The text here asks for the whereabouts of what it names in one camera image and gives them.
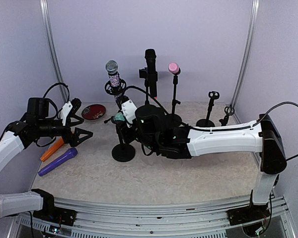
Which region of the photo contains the left metal frame post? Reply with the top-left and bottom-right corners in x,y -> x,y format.
39,0 -> 72,105

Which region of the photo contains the black round-base stand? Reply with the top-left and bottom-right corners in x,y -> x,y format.
196,91 -> 220,127

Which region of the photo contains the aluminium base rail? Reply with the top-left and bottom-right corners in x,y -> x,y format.
7,193 -> 298,238

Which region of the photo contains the orange microphone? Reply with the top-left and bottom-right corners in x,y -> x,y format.
40,138 -> 64,162

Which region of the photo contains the metal frame post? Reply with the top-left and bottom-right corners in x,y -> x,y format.
39,0 -> 72,105
228,0 -> 260,110

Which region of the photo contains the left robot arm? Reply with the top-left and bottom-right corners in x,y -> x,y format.
0,95 -> 93,221

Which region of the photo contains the right metal frame post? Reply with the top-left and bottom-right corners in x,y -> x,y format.
228,0 -> 260,110

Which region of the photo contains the silver rhinestone microphone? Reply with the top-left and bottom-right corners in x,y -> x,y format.
105,60 -> 122,105

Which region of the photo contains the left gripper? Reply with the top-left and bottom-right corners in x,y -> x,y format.
37,115 -> 92,146

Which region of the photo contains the pink microphone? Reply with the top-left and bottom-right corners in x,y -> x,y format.
168,62 -> 181,75

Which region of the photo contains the dark red floral plate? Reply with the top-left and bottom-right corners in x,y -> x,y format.
81,104 -> 106,120

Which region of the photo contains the purple microphone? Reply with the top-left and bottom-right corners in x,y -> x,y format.
38,147 -> 78,177

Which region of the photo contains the black tripod mic stand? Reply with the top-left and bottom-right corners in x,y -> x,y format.
104,77 -> 129,112

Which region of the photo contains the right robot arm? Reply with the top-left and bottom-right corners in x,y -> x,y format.
112,100 -> 290,220

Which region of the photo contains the black tall microphone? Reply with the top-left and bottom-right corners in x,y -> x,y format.
145,49 -> 157,98

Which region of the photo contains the teal microphone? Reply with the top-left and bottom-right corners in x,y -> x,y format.
111,112 -> 126,126

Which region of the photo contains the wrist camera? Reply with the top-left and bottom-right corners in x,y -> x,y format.
121,100 -> 137,128
58,98 -> 81,126

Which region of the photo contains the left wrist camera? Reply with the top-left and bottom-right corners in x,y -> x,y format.
58,98 -> 81,126

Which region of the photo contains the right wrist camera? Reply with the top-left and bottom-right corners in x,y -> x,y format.
121,100 -> 137,128

